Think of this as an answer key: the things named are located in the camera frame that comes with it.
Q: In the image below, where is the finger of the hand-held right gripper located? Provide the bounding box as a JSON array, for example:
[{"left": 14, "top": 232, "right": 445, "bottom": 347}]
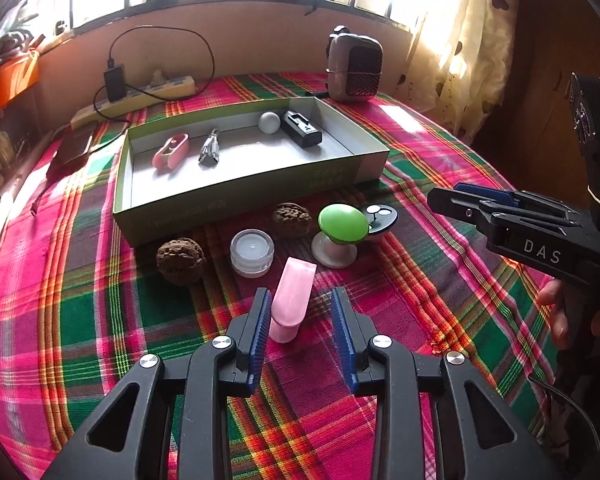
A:
[
  {"left": 452, "top": 182, "right": 581, "bottom": 221},
  {"left": 426, "top": 187, "right": 568, "bottom": 233}
]

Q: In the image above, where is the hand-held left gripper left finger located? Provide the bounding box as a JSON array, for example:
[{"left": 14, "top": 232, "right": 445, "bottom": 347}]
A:
[{"left": 40, "top": 287, "right": 273, "bottom": 480}]

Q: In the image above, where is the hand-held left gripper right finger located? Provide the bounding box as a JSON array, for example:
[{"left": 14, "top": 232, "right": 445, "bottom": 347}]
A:
[{"left": 330, "top": 287, "right": 563, "bottom": 480}]

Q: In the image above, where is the pink plastic clip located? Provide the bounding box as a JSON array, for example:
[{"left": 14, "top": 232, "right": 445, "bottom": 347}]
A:
[
  {"left": 152, "top": 133, "right": 190, "bottom": 171},
  {"left": 269, "top": 256, "right": 317, "bottom": 344}
]

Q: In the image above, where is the black white oval device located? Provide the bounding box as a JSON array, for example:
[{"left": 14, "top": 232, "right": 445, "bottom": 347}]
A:
[{"left": 362, "top": 203, "right": 400, "bottom": 241}]

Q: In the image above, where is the small clear plastic jar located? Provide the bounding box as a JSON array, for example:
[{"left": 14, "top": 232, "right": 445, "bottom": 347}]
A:
[{"left": 230, "top": 229, "right": 275, "bottom": 278}]

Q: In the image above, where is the green topped white massager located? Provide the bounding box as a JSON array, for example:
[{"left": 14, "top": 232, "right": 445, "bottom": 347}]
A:
[{"left": 311, "top": 203, "right": 371, "bottom": 268}]

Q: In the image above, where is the brown walnut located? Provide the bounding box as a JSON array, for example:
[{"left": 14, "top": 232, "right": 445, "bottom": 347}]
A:
[
  {"left": 271, "top": 202, "right": 313, "bottom": 237},
  {"left": 156, "top": 238, "right": 205, "bottom": 287}
]

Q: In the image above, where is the green white cardboard box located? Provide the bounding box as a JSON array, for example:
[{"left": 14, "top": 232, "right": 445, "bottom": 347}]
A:
[{"left": 112, "top": 96, "right": 391, "bottom": 247}]

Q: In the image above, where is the black battery case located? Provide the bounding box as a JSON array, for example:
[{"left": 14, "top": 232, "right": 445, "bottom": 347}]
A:
[{"left": 280, "top": 108, "right": 323, "bottom": 150}]

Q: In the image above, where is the grey usb adapter cable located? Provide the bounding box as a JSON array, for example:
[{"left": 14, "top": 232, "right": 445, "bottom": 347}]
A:
[{"left": 198, "top": 129, "right": 222, "bottom": 167}]

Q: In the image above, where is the person's right hand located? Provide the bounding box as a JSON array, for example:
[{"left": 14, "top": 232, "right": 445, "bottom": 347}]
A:
[{"left": 536, "top": 279, "right": 600, "bottom": 352}]

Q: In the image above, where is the cream dotted curtain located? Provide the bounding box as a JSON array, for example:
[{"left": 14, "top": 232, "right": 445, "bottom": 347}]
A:
[{"left": 395, "top": 0, "right": 518, "bottom": 143}]

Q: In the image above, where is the pink green plaid tablecloth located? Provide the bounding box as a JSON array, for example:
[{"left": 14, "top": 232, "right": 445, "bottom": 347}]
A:
[{"left": 0, "top": 71, "right": 561, "bottom": 480}]

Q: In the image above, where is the small grey fan heater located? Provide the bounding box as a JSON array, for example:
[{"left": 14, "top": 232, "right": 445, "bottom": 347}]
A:
[{"left": 326, "top": 25, "right": 384, "bottom": 103}]

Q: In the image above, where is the black window latch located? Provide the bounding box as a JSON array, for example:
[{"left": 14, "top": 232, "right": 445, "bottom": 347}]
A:
[{"left": 304, "top": 0, "right": 342, "bottom": 17}]

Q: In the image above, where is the cream power strip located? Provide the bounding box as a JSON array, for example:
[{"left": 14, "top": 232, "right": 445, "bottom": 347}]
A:
[{"left": 71, "top": 74, "right": 197, "bottom": 130}]

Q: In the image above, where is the black phone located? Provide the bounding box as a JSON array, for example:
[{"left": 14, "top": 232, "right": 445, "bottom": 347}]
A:
[{"left": 47, "top": 127, "right": 96, "bottom": 177}]

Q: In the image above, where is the black charger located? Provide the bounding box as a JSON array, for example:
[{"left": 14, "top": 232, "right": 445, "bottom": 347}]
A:
[{"left": 104, "top": 64, "right": 126, "bottom": 103}]

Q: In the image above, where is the orange box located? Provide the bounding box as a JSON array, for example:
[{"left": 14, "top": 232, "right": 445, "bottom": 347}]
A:
[{"left": 0, "top": 55, "right": 41, "bottom": 123}]

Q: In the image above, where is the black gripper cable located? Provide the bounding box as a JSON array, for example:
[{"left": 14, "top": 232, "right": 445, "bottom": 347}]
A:
[{"left": 542, "top": 377, "right": 600, "bottom": 461}]

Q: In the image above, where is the black charger cable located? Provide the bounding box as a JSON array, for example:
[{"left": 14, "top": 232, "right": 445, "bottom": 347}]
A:
[{"left": 92, "top": 25, "right": 216, "bottom": 123}]

